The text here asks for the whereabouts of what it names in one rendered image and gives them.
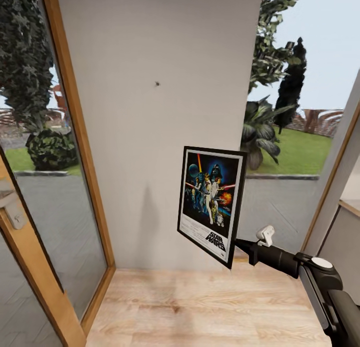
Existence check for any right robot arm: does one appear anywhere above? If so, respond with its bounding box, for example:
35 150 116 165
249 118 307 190
233 225 360 347

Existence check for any poster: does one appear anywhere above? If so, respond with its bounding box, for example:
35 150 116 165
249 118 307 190
177 146 249 270

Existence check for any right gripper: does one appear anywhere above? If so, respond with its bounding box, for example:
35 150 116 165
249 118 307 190
233 238 284 271

